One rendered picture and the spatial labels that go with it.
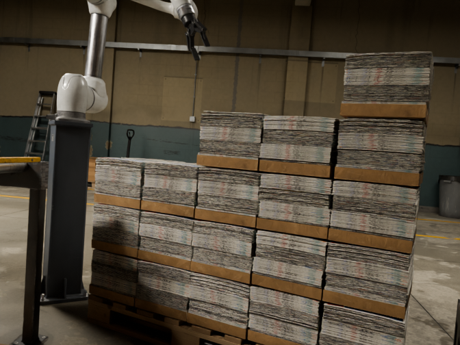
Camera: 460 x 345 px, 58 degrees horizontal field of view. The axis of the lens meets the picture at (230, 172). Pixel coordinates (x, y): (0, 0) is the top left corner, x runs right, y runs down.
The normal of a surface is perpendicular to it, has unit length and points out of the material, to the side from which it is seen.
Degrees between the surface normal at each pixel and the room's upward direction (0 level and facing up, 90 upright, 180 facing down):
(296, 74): 90
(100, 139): 90
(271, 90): 90
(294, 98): 90
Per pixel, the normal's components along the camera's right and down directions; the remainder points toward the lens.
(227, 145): -0.44, 0.01
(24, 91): -0.12, 0.04
